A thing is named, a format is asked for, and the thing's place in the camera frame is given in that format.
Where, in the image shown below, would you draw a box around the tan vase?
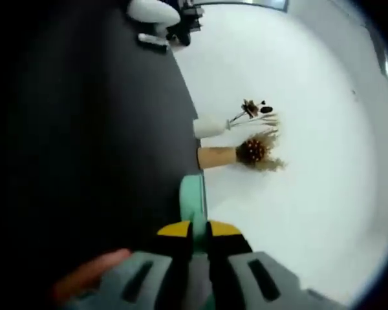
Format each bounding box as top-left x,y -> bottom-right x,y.
197,147 -> 237,170

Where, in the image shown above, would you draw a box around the white rounded object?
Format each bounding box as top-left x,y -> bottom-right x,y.
127,0 -> 181,34

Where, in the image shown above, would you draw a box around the dark dried flower stems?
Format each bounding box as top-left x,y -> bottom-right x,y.
228,98 -> 281,130

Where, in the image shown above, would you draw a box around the person's left hand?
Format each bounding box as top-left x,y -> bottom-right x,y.
53,248 -> 132,302

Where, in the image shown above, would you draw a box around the white and black device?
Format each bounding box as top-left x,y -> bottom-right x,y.
138,32 -> 169,56

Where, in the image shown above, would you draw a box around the green dustpan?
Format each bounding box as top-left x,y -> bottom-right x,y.
179,174 -> 211,259

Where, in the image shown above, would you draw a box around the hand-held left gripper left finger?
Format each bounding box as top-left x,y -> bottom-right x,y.
64,221 -> 193,310

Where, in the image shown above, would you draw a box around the white vase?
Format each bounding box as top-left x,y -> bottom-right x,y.
193,118 -> 234,139

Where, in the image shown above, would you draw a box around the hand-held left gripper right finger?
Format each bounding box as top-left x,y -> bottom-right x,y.
208,220 -> 341,310

